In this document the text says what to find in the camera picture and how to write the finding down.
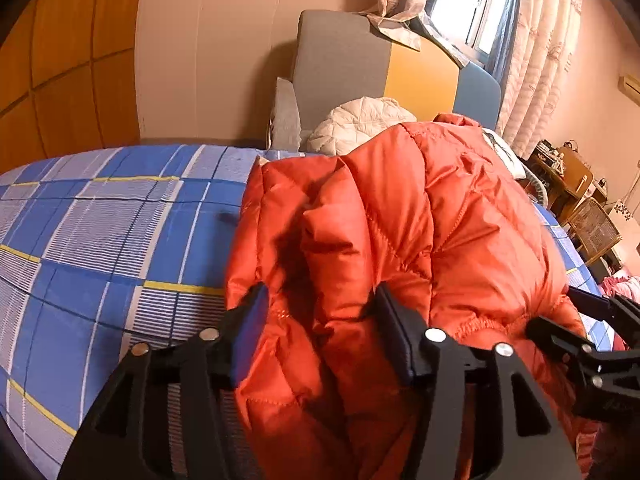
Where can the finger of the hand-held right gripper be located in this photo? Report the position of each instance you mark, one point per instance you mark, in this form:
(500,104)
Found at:
(610,380)
(625,317)

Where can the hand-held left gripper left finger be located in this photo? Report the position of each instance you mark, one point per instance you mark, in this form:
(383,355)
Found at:
(255,310)

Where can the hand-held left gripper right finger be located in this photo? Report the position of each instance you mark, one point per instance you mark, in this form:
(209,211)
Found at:
(395,330)

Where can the orange puffer jacket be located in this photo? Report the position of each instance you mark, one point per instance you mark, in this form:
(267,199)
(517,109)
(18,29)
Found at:
(425,210)

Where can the pink cloth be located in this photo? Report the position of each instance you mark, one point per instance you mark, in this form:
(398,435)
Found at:
(622,285)

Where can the wicker chair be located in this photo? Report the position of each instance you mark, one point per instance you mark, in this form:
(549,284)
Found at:
(595,230)

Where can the wooden desk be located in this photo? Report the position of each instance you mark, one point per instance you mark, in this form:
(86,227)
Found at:
(575,175)

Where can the blue plaid bedsheet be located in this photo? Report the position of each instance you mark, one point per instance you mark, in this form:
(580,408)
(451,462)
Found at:
(100,240)

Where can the white printed pillow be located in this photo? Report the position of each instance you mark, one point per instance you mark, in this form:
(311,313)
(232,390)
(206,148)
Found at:
(505,155)

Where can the white quilted jacket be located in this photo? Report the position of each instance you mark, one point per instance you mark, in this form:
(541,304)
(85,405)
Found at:
(350,125)

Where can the grey yellow blue headboard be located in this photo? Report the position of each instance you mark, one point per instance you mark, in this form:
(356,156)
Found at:
(340,60)

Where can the wooden wardrobe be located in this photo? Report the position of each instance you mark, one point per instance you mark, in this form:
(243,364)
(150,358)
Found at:
(65,60)

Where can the window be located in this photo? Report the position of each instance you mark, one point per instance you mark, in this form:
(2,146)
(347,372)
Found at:
(480,5)

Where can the wall air conditioner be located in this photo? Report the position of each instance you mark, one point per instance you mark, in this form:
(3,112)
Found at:
(631,85)

